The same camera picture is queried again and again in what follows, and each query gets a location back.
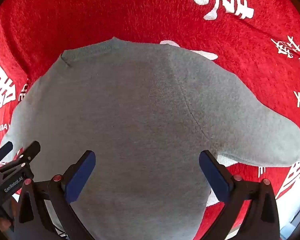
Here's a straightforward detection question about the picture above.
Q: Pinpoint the red printed blanket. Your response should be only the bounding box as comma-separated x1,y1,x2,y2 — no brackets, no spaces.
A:
0,0,300,230

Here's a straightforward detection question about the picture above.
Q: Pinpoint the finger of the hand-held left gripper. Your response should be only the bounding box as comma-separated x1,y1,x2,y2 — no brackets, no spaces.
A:
0,141,41,174
0,141,13,168

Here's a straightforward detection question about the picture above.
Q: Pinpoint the grey sweater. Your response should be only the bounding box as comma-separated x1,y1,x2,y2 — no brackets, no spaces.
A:
0,37,300,240

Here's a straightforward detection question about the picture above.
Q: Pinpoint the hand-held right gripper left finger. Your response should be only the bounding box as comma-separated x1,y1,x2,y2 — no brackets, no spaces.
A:
14,150,97,240

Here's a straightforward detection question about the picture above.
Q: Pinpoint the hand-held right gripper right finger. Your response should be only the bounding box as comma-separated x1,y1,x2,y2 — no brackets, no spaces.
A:
199,150,282,240

